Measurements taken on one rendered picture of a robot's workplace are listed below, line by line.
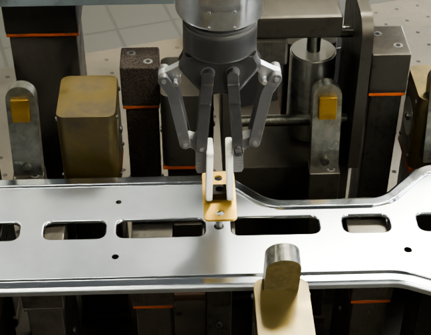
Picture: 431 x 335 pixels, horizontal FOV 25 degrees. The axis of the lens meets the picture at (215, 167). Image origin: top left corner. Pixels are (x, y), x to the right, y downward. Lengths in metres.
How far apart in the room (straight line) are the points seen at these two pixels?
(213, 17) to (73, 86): 0.37
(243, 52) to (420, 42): 1.14
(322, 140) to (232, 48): 0.32
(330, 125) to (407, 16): 0.95
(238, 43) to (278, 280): 0.25
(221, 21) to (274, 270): 0.26
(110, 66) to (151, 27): 1.46
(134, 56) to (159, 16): 2.23
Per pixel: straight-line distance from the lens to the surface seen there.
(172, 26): 3.42
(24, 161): 1.25
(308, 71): 1.25
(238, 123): 1.04
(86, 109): 1.21
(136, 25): 3.44
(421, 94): 1.27
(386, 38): 1.28
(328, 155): 1.25
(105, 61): 1.99
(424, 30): 2.12
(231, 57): 0.96
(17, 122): 1.23
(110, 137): 1.21
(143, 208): 1.18
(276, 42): 1.19
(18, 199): 1.21
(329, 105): 1.21
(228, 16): 0.93
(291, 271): 0.99
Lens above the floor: 1.79
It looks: 40 degrees down
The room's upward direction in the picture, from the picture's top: straight up
